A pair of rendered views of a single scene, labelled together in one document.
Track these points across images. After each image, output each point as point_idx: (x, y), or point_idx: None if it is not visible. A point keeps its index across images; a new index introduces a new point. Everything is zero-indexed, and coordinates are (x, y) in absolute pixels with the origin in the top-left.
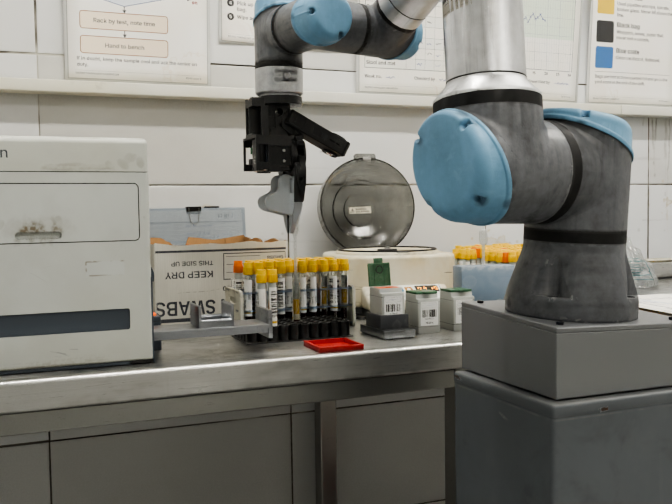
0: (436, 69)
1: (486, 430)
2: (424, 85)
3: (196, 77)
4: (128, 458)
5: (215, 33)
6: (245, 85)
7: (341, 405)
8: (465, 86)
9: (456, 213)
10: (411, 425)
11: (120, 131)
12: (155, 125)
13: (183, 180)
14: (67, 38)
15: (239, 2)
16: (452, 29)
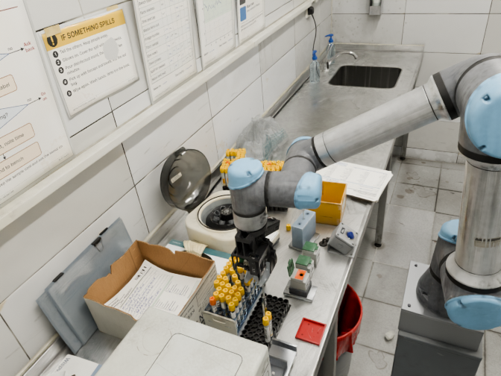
0: (183, 63)
1: (424, 356)
2: (180, 77)
3: (65, 154)
4: None
5: (63, 113)
6: (95, 139)
7: None
8: (495, 283)
9: (479, 330)
10: None
11: (31, 228)
12: (52, 207)
13: (82, 228)
14: None
15: (71, 78)
16: (485, 255)
